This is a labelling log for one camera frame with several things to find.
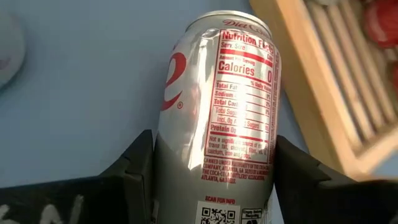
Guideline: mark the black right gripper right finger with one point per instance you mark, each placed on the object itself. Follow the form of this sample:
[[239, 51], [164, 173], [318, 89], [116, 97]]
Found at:
[[335, 202]]

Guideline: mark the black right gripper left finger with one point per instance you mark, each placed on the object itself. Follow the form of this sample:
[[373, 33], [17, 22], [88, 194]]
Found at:
[[77, 202]]

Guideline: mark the silver Diet Coke can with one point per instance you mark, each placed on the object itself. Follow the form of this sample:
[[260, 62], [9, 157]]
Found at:
[[202, 109], [11, 49]]

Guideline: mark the red soda can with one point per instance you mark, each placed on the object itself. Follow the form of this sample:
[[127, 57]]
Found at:
[[384, 25]]

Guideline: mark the wooden slatted shelf rack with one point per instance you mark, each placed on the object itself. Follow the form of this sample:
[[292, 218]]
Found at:
[[311, 77]]

